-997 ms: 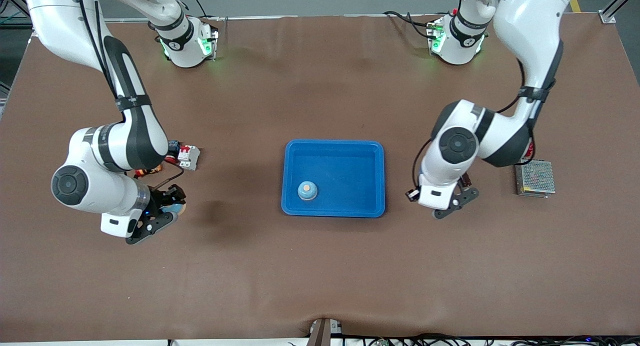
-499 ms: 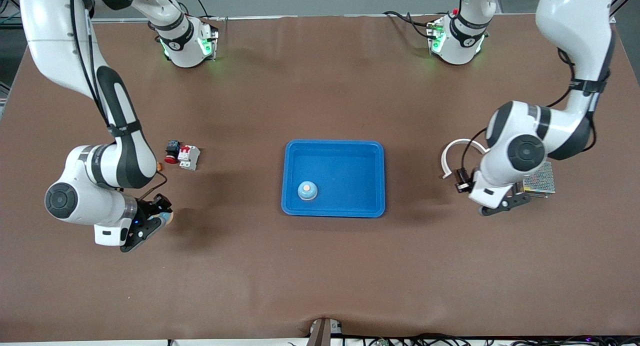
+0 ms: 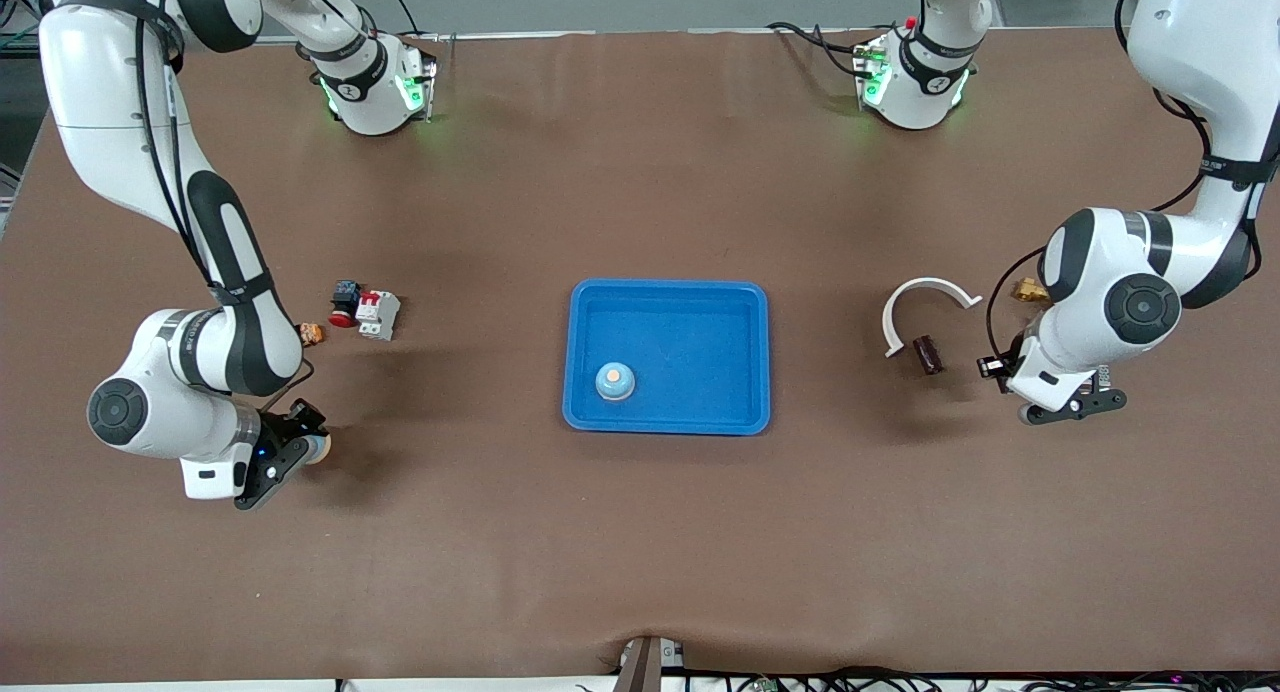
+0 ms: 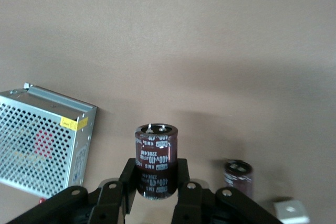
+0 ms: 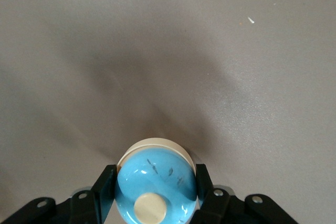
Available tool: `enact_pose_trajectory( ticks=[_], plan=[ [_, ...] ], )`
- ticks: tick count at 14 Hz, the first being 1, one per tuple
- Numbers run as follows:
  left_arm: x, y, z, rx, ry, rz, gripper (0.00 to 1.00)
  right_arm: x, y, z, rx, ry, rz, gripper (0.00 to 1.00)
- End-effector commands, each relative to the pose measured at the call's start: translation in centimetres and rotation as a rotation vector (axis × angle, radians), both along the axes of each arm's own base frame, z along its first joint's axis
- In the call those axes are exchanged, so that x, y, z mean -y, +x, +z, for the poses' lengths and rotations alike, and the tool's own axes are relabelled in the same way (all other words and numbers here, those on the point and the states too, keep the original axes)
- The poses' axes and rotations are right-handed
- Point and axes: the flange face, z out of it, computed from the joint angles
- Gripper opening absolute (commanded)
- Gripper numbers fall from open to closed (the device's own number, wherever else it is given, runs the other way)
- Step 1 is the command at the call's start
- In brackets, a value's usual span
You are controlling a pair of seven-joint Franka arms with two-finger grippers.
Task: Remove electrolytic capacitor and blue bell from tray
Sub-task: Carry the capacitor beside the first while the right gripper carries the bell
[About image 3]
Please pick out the blue plastic tray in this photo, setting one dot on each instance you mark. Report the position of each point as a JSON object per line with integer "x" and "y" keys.
{"x": 668, "y": 332}

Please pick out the aluminium frame profile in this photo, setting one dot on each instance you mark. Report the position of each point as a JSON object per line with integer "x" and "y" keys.
{"x": 20, "y": 22}

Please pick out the blue bell orange button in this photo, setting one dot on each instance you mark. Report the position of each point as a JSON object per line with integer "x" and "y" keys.
{"x": 615, "y": 382}
{"x": 318, "y": 450}

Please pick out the dark cylindrical capacitor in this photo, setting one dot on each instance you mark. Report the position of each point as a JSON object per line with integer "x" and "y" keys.
{"x": 928, "y": 355}

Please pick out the white red circuit breaker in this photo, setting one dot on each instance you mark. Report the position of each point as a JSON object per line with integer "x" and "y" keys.
{"x": 378, "y": 315}

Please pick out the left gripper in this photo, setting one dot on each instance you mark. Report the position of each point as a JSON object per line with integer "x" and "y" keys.
{"x": 1012, "y": 357}

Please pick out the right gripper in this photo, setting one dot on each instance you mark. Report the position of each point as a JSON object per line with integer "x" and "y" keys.
{"x": 296, "y": 418}

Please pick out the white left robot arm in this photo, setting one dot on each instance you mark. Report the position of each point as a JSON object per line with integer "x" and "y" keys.
{"x": 1200, "y": 52}

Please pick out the white curved pipe clamp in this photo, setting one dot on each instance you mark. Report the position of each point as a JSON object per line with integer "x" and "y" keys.
{"x": 925, "y": 285}

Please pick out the red black emergency stop button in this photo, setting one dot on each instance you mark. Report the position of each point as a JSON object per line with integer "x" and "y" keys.
{"x": 345, "y": 302}

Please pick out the small black relay block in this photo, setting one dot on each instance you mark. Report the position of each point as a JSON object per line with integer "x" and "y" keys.
{"x": 990, "y": 370}

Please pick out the red orange push button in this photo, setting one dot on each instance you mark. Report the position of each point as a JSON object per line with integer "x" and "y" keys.
{"x": 313, "y": 333}

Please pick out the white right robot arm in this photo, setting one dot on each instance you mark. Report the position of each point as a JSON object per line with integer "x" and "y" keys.
{"x": 110, "y": 122}

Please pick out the metal table edge bracket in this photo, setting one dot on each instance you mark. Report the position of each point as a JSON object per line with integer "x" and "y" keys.
{"x": 645, "y": 664}

